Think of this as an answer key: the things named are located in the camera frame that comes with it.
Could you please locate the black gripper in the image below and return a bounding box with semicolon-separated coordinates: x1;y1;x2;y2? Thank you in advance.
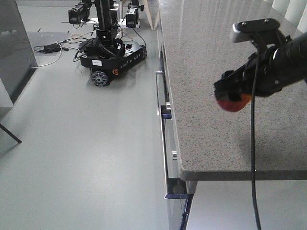
214;45;288;102

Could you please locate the red yellow apple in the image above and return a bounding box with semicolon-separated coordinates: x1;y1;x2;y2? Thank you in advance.
217;94;251;112

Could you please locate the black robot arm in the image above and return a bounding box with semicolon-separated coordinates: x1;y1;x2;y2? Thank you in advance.
214;33;307;102

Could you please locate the grey fridge body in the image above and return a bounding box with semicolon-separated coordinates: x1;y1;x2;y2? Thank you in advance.
0;0;37;108

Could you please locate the white curtain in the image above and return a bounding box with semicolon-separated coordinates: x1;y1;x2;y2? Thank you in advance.
265;0;307;33

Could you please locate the black mobile robot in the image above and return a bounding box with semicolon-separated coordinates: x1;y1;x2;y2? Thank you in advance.
68;0;147;86

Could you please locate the black power adapter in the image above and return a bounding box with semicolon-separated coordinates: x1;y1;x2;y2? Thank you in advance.
42;43;61;54

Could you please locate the black camera cable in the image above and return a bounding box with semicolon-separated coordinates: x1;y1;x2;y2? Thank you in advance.
250;55;262;230

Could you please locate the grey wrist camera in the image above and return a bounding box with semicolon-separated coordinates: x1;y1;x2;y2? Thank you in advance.
230;18;280;45

